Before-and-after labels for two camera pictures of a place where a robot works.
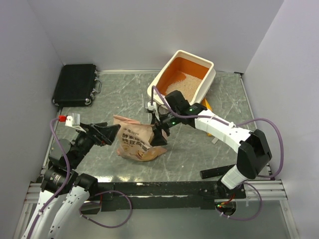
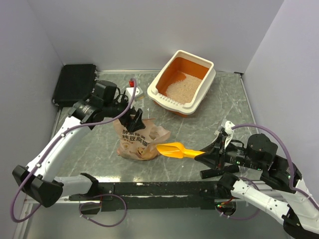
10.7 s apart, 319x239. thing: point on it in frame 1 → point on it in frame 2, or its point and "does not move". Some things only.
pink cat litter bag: [134, 142] does not move
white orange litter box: [192, 76] does not move
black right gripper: [158, 140] → [215, 150]
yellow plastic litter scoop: [207, 106] → [176, 150]
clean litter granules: [188, 87] does not move
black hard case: [77, 85] does not move
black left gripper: [100, 133] → [134, 124]
